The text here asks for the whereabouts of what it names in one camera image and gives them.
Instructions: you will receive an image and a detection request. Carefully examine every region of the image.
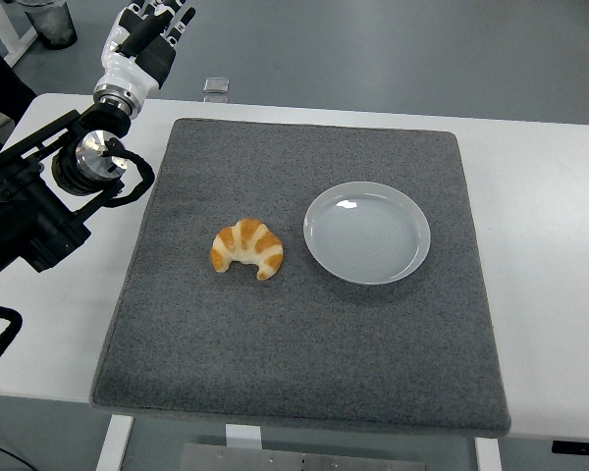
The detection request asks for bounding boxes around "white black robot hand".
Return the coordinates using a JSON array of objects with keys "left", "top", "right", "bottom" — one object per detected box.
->
[{"left": 96, "top": 0, "right": 197, "bottom": 95}]

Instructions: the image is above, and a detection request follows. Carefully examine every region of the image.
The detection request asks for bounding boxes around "golden croissant bread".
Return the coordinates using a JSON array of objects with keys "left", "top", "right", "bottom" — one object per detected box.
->
[{"left": 209, "top": 218, "right": 285, "bottom": 282}]

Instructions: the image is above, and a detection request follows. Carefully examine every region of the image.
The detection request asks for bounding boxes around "grey round plate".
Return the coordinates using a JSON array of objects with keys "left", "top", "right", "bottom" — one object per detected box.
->
[{"left": 302, "top": 181, "right": 432, "bottom": 287}]

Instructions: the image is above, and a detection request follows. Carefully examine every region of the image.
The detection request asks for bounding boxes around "black mesh trash bin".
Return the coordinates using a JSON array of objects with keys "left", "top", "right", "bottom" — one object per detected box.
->
[{"left": 17, "top": 0, "right": 79, "bottom": 50}]

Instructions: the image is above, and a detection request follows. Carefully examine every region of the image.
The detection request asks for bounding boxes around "black fabric object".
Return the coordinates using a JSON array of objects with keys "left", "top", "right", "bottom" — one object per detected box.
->
[{"left": 0, "top": 33, "right": 38, "bottom": 161}]

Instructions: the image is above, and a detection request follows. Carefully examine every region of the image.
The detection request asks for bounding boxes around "grey felt mat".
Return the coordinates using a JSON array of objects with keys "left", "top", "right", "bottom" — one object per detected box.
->
[{"left": 88, "top": 117, "right": 513, "bottom": 440}]

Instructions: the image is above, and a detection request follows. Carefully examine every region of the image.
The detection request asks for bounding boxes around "white table leg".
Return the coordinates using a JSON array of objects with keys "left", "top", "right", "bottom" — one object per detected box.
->
[
  {"left": 225, "top": 424, "right": 262, "bottom": 450},
  {"left": 95, "top": 414, "right": 136, "bottom": 471},
  {"left": 473, "top": 436, "right": 503, "bottom": 471}
]

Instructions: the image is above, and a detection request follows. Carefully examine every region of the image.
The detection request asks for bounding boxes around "black table control panel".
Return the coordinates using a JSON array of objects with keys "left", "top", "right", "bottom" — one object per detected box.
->
[{"left": 552, "top": 440, "right": 589, "bottom": 455}]

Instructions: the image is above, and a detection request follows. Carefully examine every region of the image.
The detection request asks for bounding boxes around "white desk frame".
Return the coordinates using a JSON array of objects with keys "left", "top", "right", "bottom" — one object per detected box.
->
[{"left": 0, "top": 0, "right": 39, "bottom": 68}]

